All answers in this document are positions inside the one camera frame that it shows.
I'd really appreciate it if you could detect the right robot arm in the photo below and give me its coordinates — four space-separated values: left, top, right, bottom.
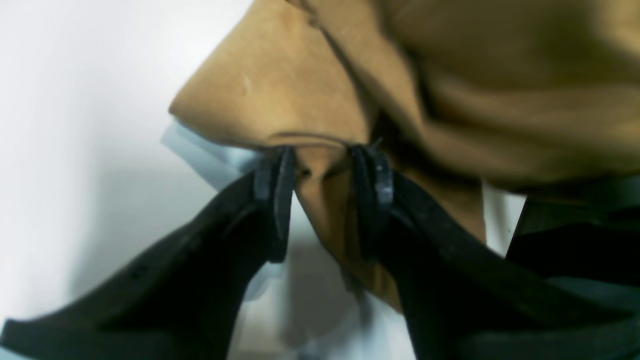
506 175 640 287

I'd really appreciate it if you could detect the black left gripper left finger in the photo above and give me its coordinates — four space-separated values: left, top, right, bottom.
1 146 296 360

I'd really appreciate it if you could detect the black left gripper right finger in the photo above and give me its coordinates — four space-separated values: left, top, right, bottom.
350 145 639 360

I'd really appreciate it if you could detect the brown t-shirt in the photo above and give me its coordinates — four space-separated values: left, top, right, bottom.
169 0 639 312

